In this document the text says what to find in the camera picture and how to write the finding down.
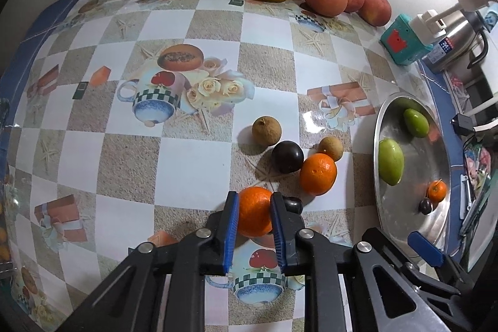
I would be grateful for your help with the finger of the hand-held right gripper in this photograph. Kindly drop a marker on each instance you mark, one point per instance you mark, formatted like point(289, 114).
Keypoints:
point(389, 244)
point(426, 248)

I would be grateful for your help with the green mango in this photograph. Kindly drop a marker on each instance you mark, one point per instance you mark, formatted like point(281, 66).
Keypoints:
point(391, 161)

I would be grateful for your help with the teal plastic box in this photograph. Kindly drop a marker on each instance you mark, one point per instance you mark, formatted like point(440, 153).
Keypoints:
point(400, 42)

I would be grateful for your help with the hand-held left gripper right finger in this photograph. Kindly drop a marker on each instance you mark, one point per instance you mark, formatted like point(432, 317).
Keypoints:
point(278, 238)

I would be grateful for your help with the white lattice rack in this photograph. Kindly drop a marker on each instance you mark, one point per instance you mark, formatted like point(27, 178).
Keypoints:
point(486, 104)

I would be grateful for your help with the round stainless steel plate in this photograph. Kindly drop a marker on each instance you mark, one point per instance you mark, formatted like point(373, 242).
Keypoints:
point(412, 168)

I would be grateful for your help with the pink floral packet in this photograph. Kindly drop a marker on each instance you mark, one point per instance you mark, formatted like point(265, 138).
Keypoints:
point(476, 161)

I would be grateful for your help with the dark purple plum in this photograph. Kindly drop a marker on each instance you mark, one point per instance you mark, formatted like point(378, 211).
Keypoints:
point(293, 204)
point(287, 157)
point(426, 206)

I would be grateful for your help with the checkered printed tablecloth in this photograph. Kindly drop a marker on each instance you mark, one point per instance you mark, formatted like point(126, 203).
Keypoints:
point(186, 161)

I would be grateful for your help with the pink plastic bag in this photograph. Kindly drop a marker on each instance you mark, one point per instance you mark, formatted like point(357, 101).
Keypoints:
point(457, 83)

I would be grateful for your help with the orange tangerine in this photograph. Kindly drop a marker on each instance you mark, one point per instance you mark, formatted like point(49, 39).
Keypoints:
point(255, 211)
point(318, 174)
point(436, 191)

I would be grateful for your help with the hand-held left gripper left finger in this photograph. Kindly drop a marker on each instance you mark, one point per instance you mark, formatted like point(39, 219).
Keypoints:
point(232, 234)

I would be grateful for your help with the brown longan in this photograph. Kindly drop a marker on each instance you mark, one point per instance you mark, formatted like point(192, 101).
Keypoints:
point(331, 148)
point(266, 130)

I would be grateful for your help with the black charger adapter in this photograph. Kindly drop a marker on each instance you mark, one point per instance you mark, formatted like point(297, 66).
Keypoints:
point(462, 123)

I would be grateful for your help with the stainless steel thermos jug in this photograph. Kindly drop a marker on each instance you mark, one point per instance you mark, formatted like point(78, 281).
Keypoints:
point(455, 40)

